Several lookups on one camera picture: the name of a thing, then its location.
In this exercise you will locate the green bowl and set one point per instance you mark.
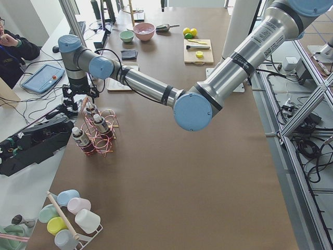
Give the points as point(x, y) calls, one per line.
point(126, 36)

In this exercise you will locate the clear ice cubes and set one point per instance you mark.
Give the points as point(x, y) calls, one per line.
point(144, 28)

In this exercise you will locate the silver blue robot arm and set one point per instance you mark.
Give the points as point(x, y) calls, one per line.
point(194, 109)

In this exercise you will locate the wooden stand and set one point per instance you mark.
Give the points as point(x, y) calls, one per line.
point(136, 15)

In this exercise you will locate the pink bowl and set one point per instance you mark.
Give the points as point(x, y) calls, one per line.
point(143, 37)

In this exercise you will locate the blue cup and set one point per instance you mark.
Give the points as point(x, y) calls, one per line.
point(65, 196)

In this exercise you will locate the blue tablet pendant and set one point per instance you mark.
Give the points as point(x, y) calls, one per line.
point(42, 80)

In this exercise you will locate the lemon half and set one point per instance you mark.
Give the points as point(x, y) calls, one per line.
point(199, 54)

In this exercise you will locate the pink cup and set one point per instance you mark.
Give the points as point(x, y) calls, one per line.
point(76, 204)

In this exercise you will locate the tea bottle middle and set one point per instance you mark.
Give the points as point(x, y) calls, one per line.
point(102, 127)

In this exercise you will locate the wooden cutting board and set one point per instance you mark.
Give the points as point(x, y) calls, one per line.
point(190, 55)

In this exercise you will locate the tea bottle gripped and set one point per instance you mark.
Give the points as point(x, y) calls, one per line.
point(91, 109)

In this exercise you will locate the aluminium frame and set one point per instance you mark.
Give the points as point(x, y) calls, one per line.
point(293, 91)

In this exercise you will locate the wooden rack handle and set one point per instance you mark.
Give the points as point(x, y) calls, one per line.
point(62, 215)

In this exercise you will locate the grey folded cloth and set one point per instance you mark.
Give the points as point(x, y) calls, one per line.
point(129, 54)

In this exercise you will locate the yellow plastic knife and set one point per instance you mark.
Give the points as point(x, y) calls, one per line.
point(197, 41)

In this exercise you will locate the black equipment case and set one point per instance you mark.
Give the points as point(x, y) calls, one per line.
point(34, 144)

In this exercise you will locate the grey cup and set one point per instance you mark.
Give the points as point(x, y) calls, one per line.
point(64, 240)

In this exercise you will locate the yellow cup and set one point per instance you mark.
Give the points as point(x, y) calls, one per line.
point(55, 225)

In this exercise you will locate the steel muddler black tip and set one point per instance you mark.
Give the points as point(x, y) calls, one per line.
point(195, 47)

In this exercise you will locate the black computer mouse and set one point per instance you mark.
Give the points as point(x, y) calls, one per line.
point(55, 49)

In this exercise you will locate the yellow lemon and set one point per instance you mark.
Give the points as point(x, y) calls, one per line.
point(186, 30)

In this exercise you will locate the metal ice scoop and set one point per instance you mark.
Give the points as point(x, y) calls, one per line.
point(165, 27)

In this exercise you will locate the white serving tray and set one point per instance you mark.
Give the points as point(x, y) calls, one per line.
point(115, 86)

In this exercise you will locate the green cup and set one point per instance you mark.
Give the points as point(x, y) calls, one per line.
point(47, 213)

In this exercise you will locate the person in black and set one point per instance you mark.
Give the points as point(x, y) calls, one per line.
point(15, 50)

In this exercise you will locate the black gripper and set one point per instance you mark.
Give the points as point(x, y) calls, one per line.
point(77, 88)

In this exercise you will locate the white wire cup rack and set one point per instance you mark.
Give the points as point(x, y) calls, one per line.
point(84, 238)

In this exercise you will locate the copper wire bottle basket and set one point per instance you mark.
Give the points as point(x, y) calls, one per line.
point(102, 146)

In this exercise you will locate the white cup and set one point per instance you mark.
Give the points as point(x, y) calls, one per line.
point(88, 221)

